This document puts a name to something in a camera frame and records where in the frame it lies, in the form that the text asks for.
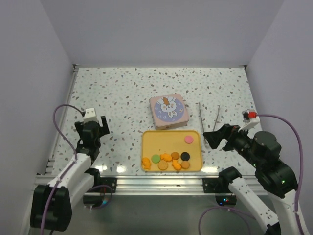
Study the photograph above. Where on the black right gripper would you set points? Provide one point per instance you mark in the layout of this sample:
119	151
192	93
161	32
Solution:
214	137

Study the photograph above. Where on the round beige dotted cookie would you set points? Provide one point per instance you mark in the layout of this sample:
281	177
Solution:
162	165

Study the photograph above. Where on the yellow plastic tray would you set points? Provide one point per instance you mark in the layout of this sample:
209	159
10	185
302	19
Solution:
160	142

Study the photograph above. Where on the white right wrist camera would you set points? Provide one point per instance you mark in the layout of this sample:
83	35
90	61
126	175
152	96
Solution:
250	120

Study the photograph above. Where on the orange fish cookie right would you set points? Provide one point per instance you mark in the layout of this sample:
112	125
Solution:
176	165

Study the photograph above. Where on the pink sandwich cookie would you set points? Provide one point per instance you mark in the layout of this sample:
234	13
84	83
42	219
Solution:
188	139

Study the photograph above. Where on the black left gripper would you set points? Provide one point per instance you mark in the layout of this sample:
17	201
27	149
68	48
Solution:
103	130

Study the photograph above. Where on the black sandwich cookie right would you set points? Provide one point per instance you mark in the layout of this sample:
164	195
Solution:
185	156

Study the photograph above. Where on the chocolate chip cookie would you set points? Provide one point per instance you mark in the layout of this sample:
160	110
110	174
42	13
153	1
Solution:
175	155

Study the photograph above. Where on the silver cookie tin box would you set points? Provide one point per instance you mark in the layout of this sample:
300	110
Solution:
161	125

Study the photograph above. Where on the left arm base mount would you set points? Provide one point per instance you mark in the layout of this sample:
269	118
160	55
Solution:
108	181

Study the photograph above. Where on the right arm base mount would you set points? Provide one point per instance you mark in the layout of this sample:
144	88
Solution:
214	185

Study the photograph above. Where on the green sandwich cookie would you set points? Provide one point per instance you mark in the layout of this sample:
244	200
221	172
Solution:
156	158

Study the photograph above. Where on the orange fish cookie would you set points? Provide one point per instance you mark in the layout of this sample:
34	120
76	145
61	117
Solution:
146	163
176	165
166	157

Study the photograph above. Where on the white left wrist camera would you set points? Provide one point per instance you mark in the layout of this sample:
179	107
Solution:
90	115

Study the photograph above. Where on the orange fish cookie middle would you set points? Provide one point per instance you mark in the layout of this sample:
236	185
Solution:
166	157

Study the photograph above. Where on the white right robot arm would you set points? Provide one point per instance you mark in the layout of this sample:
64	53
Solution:
277	179

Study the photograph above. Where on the silver tin lid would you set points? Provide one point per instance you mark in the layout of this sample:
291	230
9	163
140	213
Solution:
168	108

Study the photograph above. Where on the aluminium frame rail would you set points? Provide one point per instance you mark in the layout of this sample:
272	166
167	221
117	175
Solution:
152	185

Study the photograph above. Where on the metal tongs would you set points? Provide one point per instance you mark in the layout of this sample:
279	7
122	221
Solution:
208	117

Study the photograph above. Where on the brown round cookie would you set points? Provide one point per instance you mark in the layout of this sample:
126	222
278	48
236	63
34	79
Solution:
185	164

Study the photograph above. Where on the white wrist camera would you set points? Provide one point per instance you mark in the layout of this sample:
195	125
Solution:
90	115
250	120

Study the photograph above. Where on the orange fish cookie left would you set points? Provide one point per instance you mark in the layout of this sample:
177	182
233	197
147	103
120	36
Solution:
146	163

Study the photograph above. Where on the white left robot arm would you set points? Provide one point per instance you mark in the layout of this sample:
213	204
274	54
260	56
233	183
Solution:
52	204

